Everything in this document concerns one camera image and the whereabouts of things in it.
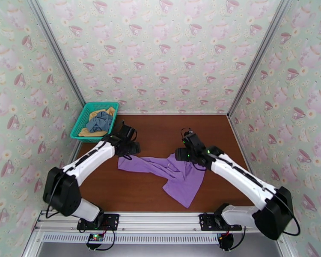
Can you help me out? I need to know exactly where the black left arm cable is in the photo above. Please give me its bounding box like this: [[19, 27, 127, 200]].
[[45, 170, 70, 219]]

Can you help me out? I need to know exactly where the small green circuit board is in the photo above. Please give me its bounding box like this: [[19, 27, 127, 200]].
[[86, 233, 105, 245]]

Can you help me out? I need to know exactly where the green plastic mesh basket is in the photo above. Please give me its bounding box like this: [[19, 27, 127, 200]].
[[69, 101, 120, 144]]

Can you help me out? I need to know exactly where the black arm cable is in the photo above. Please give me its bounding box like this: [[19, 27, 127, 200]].
[[281, 194, 301, 237], [45, 170, 70, 219]]

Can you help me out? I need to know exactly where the white perforated cable tray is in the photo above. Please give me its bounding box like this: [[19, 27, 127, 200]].
[[41, 232, 223, 245]]

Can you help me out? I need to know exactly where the purple shirt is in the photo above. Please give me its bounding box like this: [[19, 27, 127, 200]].
[[117, 153, 206, 209]]

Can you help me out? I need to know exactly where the beige garment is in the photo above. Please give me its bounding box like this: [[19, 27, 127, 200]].
[[78, 106, 116, 137]]

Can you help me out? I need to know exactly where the aluminium corner post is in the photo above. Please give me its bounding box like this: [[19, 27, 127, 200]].
[[226, 0, 295, 119], [25, 0, 87, 105]]

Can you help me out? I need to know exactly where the black round controller box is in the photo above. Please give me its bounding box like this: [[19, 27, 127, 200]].
[[218, 233, 234, 251]]

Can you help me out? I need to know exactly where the blue ribbed shirt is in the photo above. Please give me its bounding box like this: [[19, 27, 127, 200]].
[[85, 111, 114, 134]]

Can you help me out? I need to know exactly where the black base cable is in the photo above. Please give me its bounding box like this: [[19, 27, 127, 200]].
[[230, 226, 247, 251], [93, 229, 116, 251]]

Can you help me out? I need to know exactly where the aluminium frame beam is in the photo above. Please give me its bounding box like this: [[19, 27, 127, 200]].
[[33, 210, 287, 234]]

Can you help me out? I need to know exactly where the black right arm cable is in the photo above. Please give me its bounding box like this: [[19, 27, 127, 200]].
[[281, 194, 301, 237]]

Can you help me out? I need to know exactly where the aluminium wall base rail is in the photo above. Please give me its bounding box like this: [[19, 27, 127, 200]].
[[117, 111, 229, 116]]

